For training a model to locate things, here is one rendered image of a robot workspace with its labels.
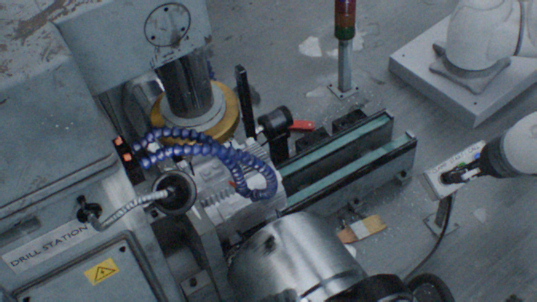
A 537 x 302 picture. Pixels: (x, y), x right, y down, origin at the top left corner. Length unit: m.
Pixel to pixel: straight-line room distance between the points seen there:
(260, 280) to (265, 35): 1.17
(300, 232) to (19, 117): 0.61
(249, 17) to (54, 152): 1.46
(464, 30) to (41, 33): 1.24
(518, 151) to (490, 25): 0.74
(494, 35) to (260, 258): 0.95
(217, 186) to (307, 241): 0.25
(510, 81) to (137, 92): 1.09
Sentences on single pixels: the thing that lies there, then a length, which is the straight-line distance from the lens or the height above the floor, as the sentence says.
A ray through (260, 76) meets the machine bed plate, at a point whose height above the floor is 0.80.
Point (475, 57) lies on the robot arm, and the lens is 1.84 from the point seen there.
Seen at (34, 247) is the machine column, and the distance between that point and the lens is 1.03.
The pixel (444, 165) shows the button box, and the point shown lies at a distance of 1.43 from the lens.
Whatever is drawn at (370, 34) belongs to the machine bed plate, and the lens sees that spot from 2.16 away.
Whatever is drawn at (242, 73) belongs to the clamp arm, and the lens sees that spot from 1.39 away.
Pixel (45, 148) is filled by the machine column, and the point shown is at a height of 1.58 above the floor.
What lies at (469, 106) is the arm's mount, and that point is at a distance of 1.86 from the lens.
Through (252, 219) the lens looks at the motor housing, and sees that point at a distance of 1.42.
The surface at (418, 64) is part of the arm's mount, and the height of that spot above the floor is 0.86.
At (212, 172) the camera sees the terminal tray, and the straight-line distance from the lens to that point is 1.36.
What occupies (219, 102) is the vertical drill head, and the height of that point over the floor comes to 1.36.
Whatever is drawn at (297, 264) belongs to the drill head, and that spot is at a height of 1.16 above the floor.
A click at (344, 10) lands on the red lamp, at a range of 1.72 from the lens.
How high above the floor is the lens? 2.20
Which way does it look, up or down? 51 degrees down
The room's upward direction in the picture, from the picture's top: 8 degrees counter-clockwise
